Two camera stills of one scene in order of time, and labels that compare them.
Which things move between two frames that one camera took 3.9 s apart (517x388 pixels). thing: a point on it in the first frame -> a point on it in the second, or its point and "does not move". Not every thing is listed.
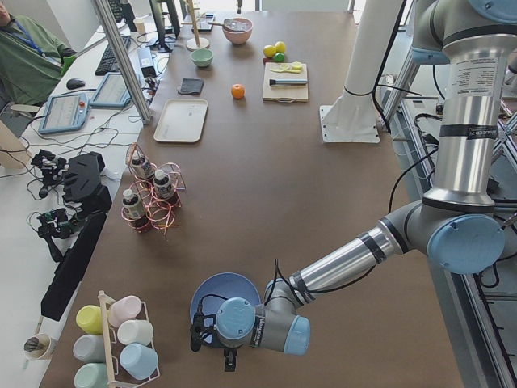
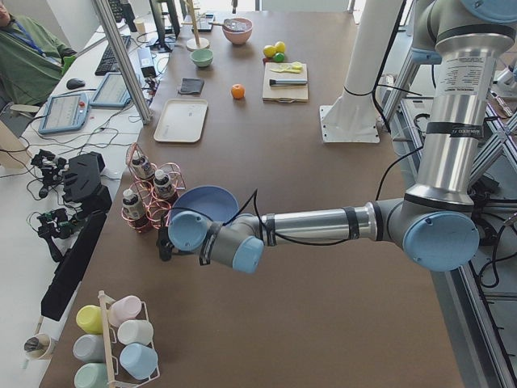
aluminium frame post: (122, 61) does not move
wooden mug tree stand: (195, 43) does not move
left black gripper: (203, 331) -> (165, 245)
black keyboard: (108, 63) does not move
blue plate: (216, 288) -> (214, 202)
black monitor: (163, 10) does not move
